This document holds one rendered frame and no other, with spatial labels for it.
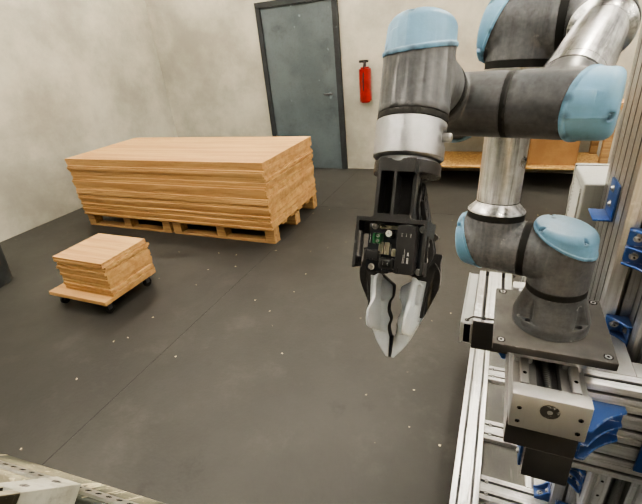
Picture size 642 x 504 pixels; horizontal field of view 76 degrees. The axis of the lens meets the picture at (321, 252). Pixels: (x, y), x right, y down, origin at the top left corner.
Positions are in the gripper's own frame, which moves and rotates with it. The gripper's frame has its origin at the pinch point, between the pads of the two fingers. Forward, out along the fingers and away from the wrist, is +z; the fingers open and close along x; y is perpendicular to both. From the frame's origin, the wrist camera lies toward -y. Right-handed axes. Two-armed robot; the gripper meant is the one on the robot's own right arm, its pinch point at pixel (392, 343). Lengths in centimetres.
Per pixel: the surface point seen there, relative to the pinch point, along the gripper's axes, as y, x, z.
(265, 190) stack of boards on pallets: -265, -178, -49
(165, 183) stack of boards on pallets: -264, -290, -50
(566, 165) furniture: -445, 72, -113
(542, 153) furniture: -440, 48, -124
